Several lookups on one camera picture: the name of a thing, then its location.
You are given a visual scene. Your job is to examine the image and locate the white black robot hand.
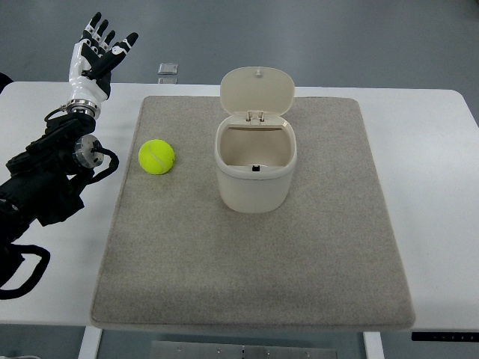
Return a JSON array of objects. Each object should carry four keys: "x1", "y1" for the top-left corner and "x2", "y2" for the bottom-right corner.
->
[{"x1": 69, "y1": 12, "x2": 138, "y2": 105}]

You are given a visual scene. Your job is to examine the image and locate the yellow tennis ball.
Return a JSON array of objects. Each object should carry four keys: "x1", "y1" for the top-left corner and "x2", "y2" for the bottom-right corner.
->
[{"x1": 138, "y1": 139, "x2": 175, "y2": 175}]

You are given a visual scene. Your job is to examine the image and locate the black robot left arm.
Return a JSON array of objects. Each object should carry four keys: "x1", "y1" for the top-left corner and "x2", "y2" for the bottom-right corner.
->
[{"x1": 1, "y1": 87, "x2": 119, "y2": 300}]

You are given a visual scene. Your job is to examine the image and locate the silver floor socket plate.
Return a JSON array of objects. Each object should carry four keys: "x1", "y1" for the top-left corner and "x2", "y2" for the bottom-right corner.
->
[{"x1": 158, "y1": 63, "x2": 179, "y2": 75}]

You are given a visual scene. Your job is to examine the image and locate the beige lidded plastic bin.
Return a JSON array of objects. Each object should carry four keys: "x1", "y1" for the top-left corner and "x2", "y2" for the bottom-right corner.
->
[{"x1": 214, "y1": 67, "x2": 297, "y2": 214}]

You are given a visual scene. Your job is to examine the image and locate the grey felt table mat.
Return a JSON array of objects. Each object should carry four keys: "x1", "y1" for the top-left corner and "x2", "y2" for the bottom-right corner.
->
[{"x1": 91, "y1": 96, "x2": 415, "y2": 331}]

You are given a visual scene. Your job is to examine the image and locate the white left table leg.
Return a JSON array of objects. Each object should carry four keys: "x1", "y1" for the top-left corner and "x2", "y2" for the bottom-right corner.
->
[{"x1": 77, "y1": 326, "x2": 103, "y2": 359}]

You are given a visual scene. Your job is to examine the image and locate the white table leg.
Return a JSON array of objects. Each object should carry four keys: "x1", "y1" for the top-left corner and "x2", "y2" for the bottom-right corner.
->
[
  {"x1": 77, "y1": 326, "x2": 103, "y2": 359},
  {"x1": 363, "y1": 332, "x2": 385, "y2": 359}
]

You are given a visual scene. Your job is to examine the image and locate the white right table leg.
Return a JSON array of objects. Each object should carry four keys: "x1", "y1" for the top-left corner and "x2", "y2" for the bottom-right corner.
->
[{"x1": 363, "y1": 332, "x2": 385, "y2": 359}]

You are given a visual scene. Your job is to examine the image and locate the black table control panel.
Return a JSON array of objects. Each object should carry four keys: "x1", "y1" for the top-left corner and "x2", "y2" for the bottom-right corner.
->
[{"x1": 411, "y1": 331, "x2": 479, "y2": 343}]

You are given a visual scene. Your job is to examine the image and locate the grey metal base plate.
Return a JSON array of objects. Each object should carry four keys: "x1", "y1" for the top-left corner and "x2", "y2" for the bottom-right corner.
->
[{"x1": 149, "y1": 341, "x2": 338, "y2": 359}]

